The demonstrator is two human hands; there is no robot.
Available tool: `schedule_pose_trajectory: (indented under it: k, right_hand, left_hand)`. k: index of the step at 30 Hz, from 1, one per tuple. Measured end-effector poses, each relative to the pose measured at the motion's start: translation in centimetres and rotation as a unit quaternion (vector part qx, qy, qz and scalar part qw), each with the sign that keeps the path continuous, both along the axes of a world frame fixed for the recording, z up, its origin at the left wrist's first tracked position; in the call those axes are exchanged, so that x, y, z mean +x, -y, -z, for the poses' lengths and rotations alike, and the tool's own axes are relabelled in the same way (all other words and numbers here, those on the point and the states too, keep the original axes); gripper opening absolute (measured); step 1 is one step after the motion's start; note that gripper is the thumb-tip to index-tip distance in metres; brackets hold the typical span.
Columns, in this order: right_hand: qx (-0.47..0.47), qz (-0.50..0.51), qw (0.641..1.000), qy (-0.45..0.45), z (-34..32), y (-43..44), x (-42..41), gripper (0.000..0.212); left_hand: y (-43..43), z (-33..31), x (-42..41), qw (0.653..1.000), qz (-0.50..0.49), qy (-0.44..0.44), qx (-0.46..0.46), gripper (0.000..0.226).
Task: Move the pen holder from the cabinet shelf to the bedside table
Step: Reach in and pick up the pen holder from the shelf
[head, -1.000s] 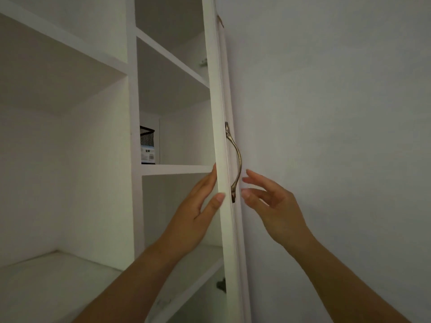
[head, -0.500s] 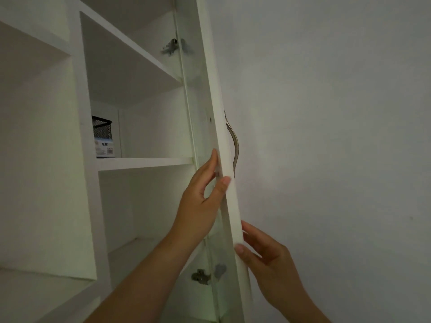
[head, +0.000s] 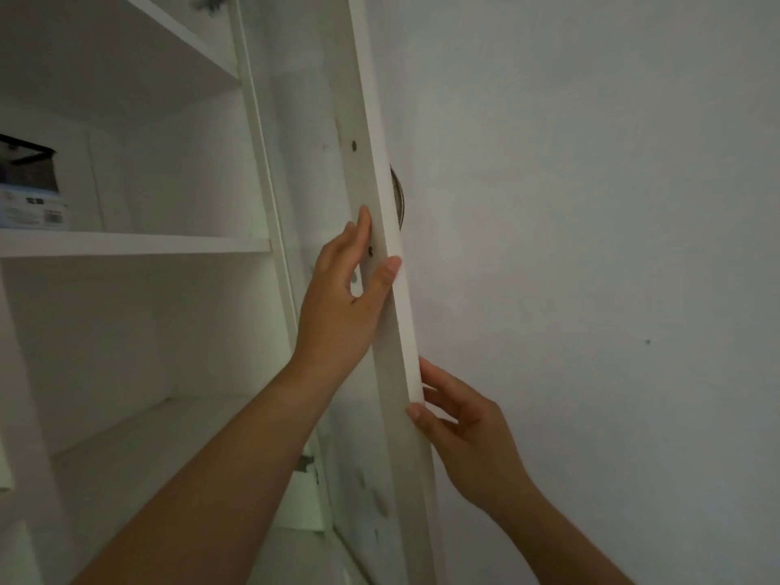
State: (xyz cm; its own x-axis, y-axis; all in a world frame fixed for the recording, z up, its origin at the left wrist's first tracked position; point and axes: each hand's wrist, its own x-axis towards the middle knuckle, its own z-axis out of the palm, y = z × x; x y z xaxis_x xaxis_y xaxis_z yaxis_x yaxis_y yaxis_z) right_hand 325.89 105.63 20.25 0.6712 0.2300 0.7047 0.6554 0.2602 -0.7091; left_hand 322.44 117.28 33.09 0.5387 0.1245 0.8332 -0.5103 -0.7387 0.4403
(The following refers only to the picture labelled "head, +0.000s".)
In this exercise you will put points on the person's right hand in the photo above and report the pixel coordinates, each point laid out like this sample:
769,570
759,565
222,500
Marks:
481,456

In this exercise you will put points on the person's left hand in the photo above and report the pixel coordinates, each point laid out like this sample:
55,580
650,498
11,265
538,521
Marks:
335,316

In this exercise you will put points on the white cabinet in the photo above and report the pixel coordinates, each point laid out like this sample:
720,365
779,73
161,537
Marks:
152,316

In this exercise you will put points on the white glass-panel cabinet door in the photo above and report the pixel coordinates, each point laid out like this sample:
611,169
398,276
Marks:
365,115

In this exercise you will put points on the black mesh pen holder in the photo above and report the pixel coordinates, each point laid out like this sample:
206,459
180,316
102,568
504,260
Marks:
27,176

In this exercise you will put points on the person's left forearm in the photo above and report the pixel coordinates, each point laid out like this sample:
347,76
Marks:
225,481

